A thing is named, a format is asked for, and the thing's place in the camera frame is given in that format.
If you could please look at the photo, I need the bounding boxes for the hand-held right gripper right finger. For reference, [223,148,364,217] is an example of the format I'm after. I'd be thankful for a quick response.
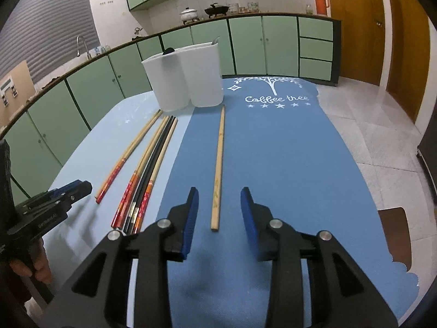
[240,187,398,328]

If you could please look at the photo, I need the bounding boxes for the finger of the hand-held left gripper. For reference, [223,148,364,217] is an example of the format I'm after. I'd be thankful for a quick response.
[25,179,84,206]
[56,181,93,214]

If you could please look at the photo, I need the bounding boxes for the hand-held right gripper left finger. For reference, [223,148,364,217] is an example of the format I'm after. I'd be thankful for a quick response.
[44,187,199,328]

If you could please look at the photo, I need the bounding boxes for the plain wooden chopstick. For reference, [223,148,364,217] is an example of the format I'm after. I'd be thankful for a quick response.
[211,105,226,231]

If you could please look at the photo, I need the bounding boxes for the black chopstick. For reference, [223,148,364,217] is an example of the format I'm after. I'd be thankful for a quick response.
[129,118,176,233]
[123,117,173,233]

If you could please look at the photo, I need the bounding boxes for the person's left hand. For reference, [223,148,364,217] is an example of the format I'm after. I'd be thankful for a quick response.
[8,237,52,284]

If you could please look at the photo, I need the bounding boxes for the dark blue printed mat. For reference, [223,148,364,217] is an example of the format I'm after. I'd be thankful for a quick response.
[155,75,420,328]

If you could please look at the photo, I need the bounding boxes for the cardboard box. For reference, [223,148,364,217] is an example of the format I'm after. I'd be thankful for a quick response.
[0,60,36,127]

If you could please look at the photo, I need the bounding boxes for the green kitchen counter cabinets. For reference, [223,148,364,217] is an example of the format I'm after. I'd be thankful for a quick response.
[0,14,342,206]

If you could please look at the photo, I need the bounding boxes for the metal faucet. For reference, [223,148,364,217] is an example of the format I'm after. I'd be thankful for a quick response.
[76,35,92,60]

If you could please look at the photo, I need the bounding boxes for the brown wooden chair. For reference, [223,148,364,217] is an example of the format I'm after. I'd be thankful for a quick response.
[377,207,414,272]

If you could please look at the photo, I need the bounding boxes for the grey window blind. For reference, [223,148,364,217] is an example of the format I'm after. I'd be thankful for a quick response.
[0,0,99,83]

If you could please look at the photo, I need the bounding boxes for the dark furniture edge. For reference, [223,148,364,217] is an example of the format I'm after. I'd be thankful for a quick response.
[417,109,437,209]

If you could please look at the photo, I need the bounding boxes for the black wok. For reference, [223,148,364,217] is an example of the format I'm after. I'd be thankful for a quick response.
[204,3,230,17]

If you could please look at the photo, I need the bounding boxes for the wooden door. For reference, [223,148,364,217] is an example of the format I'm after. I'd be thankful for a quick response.
[386,0,431,124]
[324,0,388,86]

